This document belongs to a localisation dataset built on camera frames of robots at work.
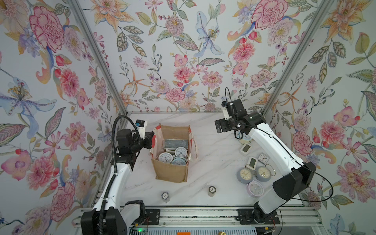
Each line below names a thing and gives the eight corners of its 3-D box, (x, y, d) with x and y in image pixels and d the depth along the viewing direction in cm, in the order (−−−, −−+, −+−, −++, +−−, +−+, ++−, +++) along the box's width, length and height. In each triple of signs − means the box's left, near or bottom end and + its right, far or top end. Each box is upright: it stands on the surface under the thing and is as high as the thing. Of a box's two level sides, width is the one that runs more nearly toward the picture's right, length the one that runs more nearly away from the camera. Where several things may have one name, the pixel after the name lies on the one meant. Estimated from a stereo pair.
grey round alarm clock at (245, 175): (234, 180, 89) (237, 177, 85) (238, 168, 94) (240, 164, 90) (248, 186, 86) (251, 183, 83) (251, 173, 92) (254, 170, 88)
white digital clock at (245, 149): (238, 152, 100) (239, 149, 98) (243, 144, 104) (245, 141, 102) (245, 156, 98) (247, 154, 96) (251, 148, 102) (252, 145, 100)
